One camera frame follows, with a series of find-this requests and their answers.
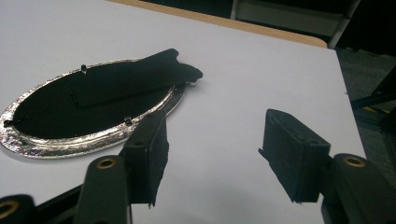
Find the black metal stand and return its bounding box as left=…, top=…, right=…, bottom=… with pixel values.
left=350, top=66, right=396, bottom=133

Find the white metal stand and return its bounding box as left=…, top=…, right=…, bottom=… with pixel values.
left=230, top=0, right=362, bottom=49

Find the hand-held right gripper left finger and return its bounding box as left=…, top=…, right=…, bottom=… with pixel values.
left=120, top=108, right=171, bottom=208

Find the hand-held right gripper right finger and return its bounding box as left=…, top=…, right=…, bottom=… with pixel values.
left=258, top=108, right=332, bottom=204

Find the oval silver picture frame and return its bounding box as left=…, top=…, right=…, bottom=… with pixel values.
left=0, top=48, right=204, bottom=160

